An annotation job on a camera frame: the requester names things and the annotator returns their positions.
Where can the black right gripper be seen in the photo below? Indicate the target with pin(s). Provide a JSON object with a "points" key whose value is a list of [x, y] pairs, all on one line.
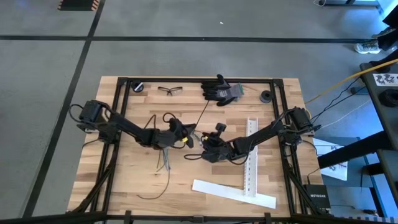
{"points": [[217, 149]]}

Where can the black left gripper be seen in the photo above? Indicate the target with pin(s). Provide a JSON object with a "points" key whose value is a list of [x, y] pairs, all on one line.
{"points": [[175, 133]]}

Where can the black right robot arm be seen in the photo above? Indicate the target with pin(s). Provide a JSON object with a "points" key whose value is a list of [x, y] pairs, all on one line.
{"points": [[264, 133]]}

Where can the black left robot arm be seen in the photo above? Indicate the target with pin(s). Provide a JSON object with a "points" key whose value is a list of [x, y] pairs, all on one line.
{"points": [[130, 127]]}

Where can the black grey work glove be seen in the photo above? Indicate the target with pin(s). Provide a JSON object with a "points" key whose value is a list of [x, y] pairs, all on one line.
{"points": [[225, 102], [214, 88]]}

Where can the clear safety glasses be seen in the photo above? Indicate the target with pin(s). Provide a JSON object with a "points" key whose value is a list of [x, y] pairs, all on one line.
{"points": [[169, 91]]}

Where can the white printed marker sheet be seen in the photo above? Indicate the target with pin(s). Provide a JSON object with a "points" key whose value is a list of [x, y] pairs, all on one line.
{"points": [[385, 79], [332, 168]]}

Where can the black power adapter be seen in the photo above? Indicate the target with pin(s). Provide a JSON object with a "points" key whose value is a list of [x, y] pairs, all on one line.
{"points": [[355, 91]]}

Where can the black desk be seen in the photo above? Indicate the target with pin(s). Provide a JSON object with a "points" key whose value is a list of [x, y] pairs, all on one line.
{"points": [[379, 118]]}

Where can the black orange striped mat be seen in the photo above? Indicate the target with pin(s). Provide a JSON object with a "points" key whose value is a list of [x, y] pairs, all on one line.
{"points": [[77, 4]]}

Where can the black tape roll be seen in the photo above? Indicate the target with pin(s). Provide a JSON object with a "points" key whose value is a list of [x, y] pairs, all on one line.
{"points": [[381, 93]]}

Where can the person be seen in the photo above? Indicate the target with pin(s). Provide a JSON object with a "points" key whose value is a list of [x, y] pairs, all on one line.
{"points": [[367, 47]]}

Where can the white slotted wiring duct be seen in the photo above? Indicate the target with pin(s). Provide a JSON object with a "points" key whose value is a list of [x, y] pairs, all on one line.
{"points": [[252, 183]]}

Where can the flat white duct cover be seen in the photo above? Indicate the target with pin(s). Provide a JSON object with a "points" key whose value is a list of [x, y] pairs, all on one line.
{"points": [[236, 194]]}

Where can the black aluminium table frame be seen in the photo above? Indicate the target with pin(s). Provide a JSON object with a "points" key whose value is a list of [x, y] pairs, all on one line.
{"points": [[202, 80]]}

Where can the black Netgear network switch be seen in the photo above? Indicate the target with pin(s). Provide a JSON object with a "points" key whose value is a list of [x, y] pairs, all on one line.
{"points": [[317, 196]]}

